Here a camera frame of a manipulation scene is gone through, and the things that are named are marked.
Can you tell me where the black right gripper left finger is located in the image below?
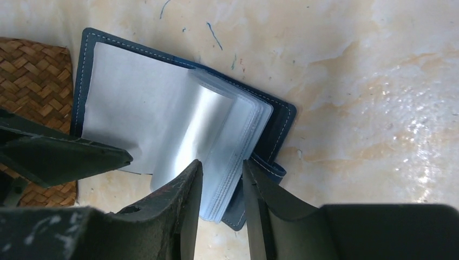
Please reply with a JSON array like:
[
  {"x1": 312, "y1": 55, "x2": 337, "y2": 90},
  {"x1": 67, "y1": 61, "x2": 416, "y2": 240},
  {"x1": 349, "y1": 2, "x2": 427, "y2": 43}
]
[{"x1": 104, "y1": 160, "x2": 203, "y2": 259}]

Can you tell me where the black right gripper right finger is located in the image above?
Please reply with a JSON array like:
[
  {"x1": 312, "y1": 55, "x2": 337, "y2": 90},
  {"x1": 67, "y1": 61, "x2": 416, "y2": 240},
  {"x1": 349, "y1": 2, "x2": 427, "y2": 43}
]
[{"x1": 243, "y1": 160, "x2": 323, "y2": 259}]

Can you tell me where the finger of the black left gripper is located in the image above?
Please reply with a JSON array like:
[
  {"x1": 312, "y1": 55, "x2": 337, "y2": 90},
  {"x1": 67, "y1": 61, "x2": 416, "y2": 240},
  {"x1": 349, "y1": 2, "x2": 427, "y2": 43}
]
[{"x1": 1, "y1": 109, "x2": 133, "y2": 188}]

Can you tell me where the brown woven divided basket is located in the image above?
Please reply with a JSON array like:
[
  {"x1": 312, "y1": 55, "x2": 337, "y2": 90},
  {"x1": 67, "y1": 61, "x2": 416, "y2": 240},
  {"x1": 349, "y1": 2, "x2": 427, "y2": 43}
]
[{"x1": 0, "y1": 36, "x2": 78, "y2": 208}]

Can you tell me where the navy blue card holder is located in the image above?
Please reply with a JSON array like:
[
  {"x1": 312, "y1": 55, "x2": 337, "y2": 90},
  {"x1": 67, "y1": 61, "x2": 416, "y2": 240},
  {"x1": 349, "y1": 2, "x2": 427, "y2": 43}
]
[{"x1": 70, "y1": 28, "x2": 297, "y2": 231}]

